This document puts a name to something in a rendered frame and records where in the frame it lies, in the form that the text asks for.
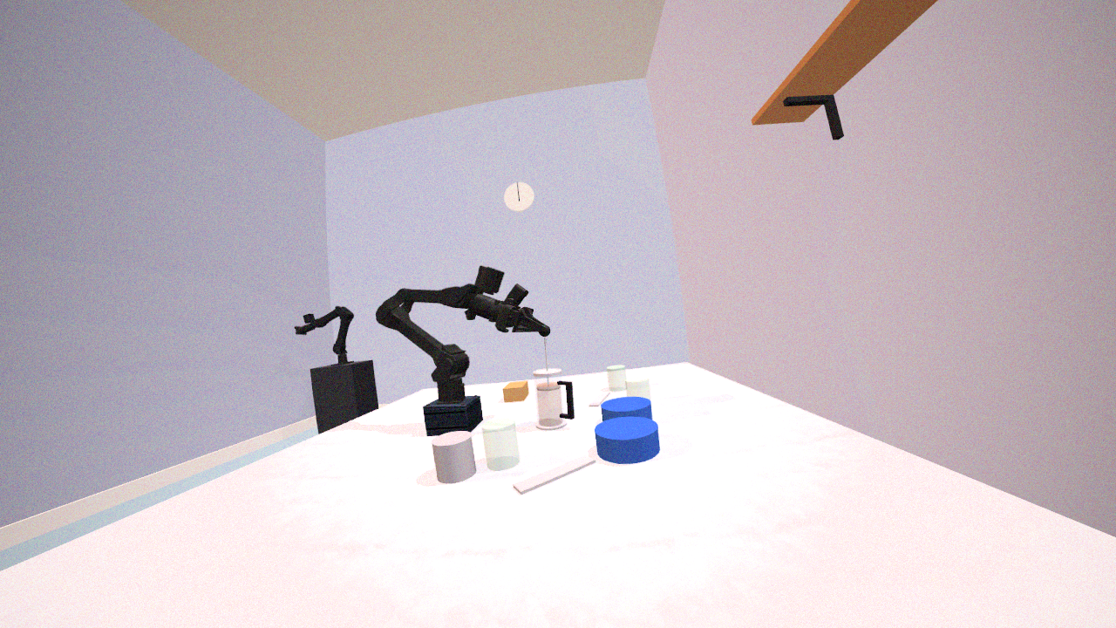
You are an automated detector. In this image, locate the orange rectangular block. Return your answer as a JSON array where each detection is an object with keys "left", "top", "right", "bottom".
[{"left": 503, "top": 380, "right": 529, "bottom": 403}]

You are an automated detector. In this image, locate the blue short cylinder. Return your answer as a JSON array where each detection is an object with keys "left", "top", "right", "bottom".
[
  {"left": 595, "top": 417, "right": 660, "bottom": 465},
  {"left": 602, "top": 397, "right": 653, "bottom": 421}
]

